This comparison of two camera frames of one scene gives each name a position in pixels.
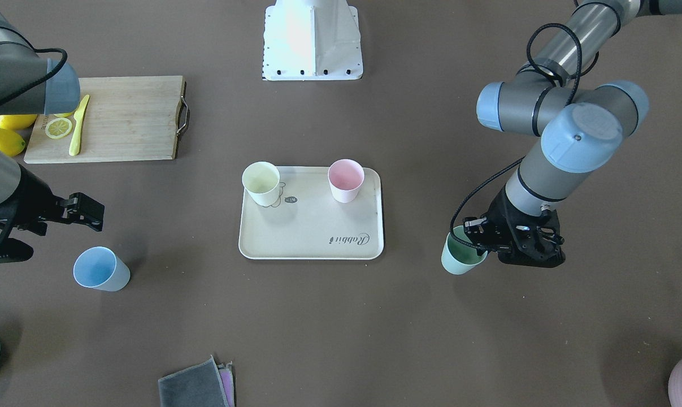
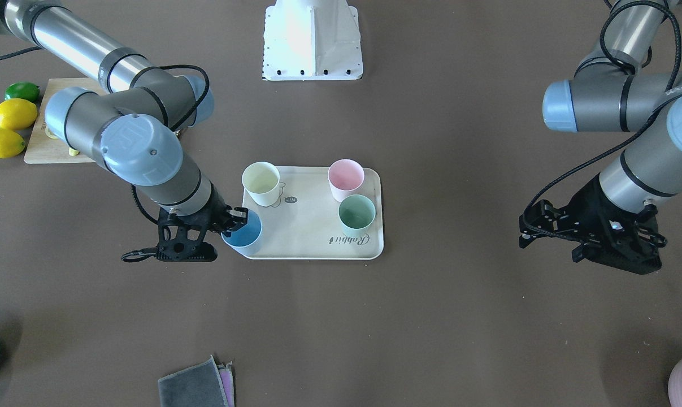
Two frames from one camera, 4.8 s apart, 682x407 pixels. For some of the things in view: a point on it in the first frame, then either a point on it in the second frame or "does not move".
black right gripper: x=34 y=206 → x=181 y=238
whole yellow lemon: x=14 y=121 does not move
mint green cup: x=459 y=258 → x=356 y=213
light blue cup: x=101 y=268 → x=246 y=239
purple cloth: x=226 y=371 does not move
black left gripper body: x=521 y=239 → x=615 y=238
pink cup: x=346 y=177 does not move
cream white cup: x=261 y=180 does not move
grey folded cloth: x=199 y=386 does not move
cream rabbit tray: x=308 y=222 does not move
